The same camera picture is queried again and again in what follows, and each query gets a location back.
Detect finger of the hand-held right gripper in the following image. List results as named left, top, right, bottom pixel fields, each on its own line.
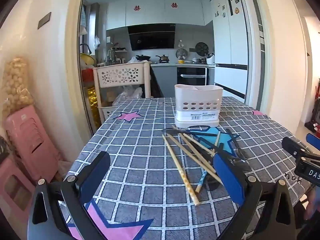
left=282, top=137, right=313, bottom=158
left=306, top=133, right=320, bottom=147

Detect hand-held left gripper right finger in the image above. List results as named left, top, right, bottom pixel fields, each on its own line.
left=212, top=152, right=298, bottom=240

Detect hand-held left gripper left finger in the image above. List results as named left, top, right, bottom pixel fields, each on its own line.
left=27, top=151, right=111, bottom=240

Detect black spoon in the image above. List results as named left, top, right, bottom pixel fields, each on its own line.
left=231, top=146, right=250, bottom=165
left=161, top=128, right=218, bottom=138

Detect white plastic utensil holder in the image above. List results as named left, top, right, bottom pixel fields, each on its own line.
left=174, top=84, right=223, bottom=128

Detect red and black clutter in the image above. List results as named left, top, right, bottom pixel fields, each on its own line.
left=312, top=77, right=320, bottom=137

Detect grey checked star tablecloth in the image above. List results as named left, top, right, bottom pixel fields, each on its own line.
left=67, top=96, right=313, bottom=240

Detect gold foil bundle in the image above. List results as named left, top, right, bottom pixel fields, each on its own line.
left=87, top=86, right=102, bottom=128

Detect pink plastic stool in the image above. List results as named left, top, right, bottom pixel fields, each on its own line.
left=0, top=155, right=35, bottom=217
left=5, top=105, right=63, bottom=183

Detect clear plastic bags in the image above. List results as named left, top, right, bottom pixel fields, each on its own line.
left=112, top=86, right=144, bottom=107

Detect red container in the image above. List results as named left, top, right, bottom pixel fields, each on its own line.
left=81, top=69, right=94, bottom=84

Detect black built-in oven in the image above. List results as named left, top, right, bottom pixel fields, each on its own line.
left=177, top=67, right=209, bottom=86

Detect striped sliding door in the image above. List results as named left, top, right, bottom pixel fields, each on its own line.
left=246, top=0, right=272, bottom=113

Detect black hanging garment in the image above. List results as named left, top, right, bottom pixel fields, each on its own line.
left=149, top=66, right=164, bottom=98

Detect white plastic storage trolley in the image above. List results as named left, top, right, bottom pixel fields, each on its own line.
left=93, top=61, right=153, bottom=128

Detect grey kitchen counter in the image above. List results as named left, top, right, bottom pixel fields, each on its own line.
left=150, top=62, right=215, bottom=98

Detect white refrigerator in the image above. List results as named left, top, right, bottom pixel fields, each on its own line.
left=210, top=0, right=250, bottom=103

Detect bag of puffed snacks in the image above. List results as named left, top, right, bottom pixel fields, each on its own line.
left=1, top=56, right=34, bottom=120

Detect metal dish rack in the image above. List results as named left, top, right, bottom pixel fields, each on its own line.
left=107, top=47, right=128, bottom=64

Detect round black hanging pan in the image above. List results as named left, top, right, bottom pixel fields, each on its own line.
left=195, top=42, right=208, bottom=55

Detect group of fridge magnets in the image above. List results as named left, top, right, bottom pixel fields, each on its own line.
left=212, top=0, right=242, bottom=18

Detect black range hood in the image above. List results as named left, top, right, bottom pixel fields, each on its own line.
left=127, top=24, right=176, bottom=51

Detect grey wall plate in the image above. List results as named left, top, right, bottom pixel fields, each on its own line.
left=37, top=12, right=52, bottom=29

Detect white wall cabinets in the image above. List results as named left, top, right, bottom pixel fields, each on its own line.
left=106, top=0, right=213, bottom=30

